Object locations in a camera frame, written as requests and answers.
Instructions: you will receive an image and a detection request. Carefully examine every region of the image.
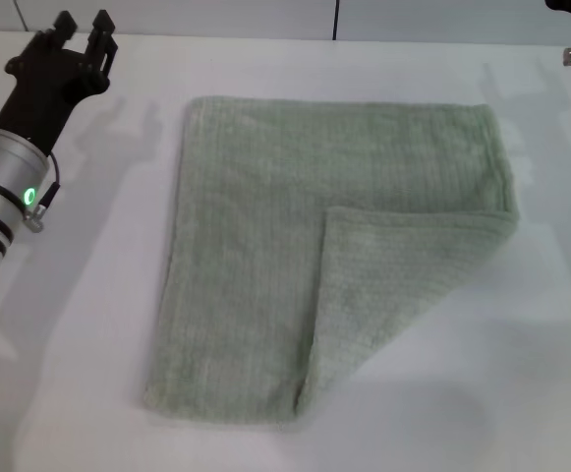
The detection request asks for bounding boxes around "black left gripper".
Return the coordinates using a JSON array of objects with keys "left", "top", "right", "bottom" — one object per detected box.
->
[{"left": 0, "top": 9, "right": 120, "bottom": 154}]

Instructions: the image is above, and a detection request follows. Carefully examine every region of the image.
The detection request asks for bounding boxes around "light green terry towel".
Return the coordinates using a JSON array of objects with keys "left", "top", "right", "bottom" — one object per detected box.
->
[{"left": 142, "top": 95, "right": 520, "bottom": 424}]

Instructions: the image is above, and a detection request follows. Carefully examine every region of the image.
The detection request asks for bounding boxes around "black left arm cable plug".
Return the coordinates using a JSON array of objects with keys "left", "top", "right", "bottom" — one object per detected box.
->
[{"left": 25, "top": 150, "right": 64, "bottom": 233}]

